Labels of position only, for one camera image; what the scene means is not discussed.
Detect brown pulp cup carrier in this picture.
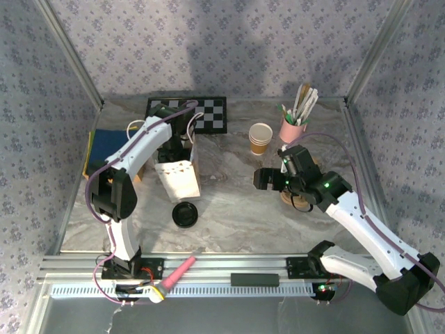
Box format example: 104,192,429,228
280,157,320,214

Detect white animal print paper bag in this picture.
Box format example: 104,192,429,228
125,111,207,205

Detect black white chessboard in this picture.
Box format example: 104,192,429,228
145,97,229,135

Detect pink straw holder cup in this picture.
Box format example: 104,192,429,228
280,116,309,144

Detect white wrapped straw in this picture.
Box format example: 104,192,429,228
291,85,302,121
297,86,314,119
301,87,319,121

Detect blue felt cloth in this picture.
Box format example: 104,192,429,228
88,128,142,168

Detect black plastic cup lid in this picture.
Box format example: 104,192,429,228
170,200,200,229

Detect wooden stirrer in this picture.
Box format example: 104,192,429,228
299,82,311,112

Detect black rectangular block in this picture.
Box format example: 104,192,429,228
230,273,280,288

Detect controller circuit board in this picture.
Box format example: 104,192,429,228
311,281,340,301
116,283,154,302

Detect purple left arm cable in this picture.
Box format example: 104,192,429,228
85,100,199,306

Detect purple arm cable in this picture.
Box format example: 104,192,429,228
85,100,199,306
283,132,445,312

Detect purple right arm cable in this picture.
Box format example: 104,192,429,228
283,132,445,312

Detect aluminium side rail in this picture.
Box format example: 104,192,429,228
51,102,105,257
342,99,398,252

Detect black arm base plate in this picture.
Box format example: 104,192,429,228
100,257,165,281
285,256,350,279

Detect aluminium extrusion rail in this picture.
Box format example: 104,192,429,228
36,253,418,283

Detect white slotted cable duct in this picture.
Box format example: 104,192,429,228
50,282,316,299

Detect aluminium frame post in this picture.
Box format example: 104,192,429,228
34,0,105,109
345,0,415,105

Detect pink handled tool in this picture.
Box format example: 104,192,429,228
147,247,206,304

